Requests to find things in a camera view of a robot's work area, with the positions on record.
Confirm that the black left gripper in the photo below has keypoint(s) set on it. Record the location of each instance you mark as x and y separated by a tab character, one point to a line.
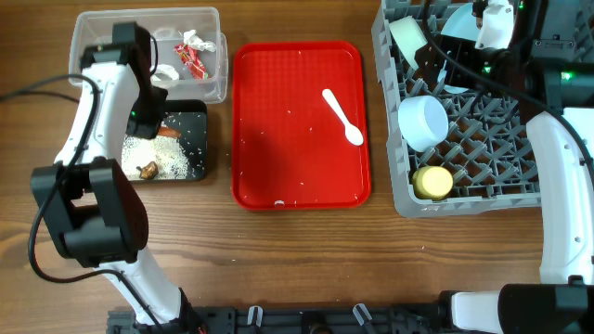
149	128

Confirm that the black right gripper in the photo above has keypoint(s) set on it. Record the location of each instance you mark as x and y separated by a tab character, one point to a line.
460	49

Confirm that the light blue plate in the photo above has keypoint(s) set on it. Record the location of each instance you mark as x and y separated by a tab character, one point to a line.
461	24

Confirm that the white tissue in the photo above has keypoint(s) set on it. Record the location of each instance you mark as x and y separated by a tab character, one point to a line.
193	41

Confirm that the red snack wrapper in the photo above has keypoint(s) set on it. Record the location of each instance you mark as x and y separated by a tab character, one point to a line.
191	60

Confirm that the light blue bowl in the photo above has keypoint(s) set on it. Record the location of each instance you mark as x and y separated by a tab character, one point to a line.
423	122

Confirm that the pale green bowl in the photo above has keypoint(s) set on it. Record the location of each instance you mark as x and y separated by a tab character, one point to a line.
409	38

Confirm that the orange carrot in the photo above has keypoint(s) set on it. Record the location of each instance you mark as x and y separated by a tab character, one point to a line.
168	132

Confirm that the white rice pile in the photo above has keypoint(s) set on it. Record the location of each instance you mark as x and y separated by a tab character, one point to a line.
162	158

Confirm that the yellow cup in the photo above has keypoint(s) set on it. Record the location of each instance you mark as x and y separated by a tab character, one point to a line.
432	182

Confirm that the brown food scrap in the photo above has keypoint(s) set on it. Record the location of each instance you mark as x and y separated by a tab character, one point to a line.
149	171

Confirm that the white plastic spoon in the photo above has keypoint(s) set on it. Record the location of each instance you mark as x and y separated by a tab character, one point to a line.
353	135

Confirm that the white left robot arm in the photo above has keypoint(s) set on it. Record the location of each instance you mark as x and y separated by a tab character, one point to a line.
89	206

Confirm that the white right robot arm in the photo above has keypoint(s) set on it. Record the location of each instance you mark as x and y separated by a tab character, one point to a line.
526	50

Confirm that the grey-blue dishwasher rack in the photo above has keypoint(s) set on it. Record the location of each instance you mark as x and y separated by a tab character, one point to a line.
486	148

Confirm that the clear plastic bin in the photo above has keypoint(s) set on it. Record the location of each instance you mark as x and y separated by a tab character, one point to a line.
167	25

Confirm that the black tray bin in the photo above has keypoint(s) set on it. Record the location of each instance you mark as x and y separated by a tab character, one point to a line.
195	139

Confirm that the red plastic tray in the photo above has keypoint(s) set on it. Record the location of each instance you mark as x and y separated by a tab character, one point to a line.
289	151

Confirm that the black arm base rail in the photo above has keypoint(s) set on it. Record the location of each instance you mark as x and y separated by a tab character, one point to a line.
412	318

